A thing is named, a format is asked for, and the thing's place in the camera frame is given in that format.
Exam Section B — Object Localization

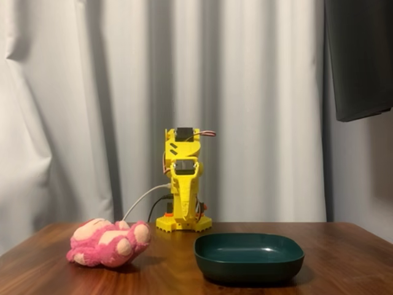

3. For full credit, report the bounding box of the dark hanging cloth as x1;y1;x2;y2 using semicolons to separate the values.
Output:
323;0;393;123

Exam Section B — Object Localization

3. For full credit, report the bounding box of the white curtain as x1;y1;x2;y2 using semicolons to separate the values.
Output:
0;0;393;258

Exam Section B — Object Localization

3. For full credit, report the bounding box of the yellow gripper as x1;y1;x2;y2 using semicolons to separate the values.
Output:
170;156;205;222

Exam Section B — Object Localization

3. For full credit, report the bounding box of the pink strawberry bear plush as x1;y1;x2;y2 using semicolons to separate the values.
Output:
66;218;152;269

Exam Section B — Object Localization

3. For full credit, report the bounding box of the yellow perforated robot base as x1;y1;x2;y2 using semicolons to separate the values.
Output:
155;214;214;234

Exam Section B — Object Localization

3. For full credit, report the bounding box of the dark teal square plate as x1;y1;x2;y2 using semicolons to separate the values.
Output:
193;232;305;284

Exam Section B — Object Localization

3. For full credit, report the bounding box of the black power cable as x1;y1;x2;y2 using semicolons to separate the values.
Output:
147;194;174;223

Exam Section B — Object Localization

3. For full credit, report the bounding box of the gripper servo wire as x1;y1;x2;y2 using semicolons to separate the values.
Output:
162;149;172;177

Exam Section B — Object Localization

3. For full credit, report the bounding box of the white power cable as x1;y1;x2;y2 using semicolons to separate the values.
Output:
122;183;173;223

